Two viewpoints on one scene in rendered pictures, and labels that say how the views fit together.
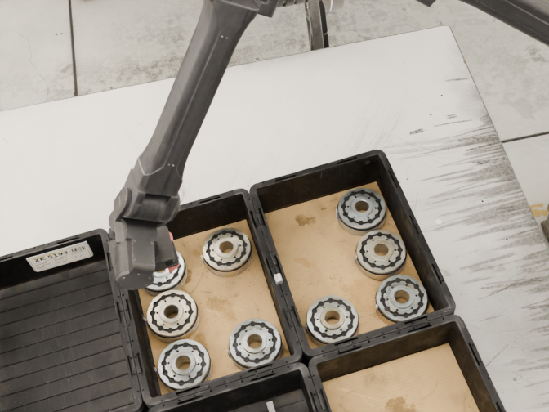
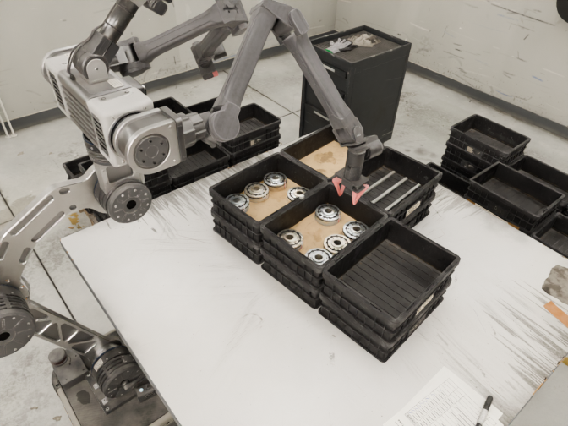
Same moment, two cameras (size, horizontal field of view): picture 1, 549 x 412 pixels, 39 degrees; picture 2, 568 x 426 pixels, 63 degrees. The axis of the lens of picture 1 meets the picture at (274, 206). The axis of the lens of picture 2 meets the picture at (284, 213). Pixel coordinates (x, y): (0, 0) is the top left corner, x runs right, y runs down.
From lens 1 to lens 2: 1.93 m
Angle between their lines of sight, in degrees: 72
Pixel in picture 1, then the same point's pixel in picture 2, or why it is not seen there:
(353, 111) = (147, 259)
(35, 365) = (402, 292)
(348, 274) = (271, 202)
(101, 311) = (355, 279)
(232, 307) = (314, 232)
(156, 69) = not seen: outside the picture
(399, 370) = not seen: hidden behind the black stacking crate
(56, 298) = not seen: hidden behind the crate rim
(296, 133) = (175, 278)
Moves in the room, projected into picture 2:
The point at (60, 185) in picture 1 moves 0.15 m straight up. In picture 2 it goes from (277, 394) to (279, 368)
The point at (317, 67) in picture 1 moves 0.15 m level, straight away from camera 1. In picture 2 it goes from (112, 288) to (70, 303)
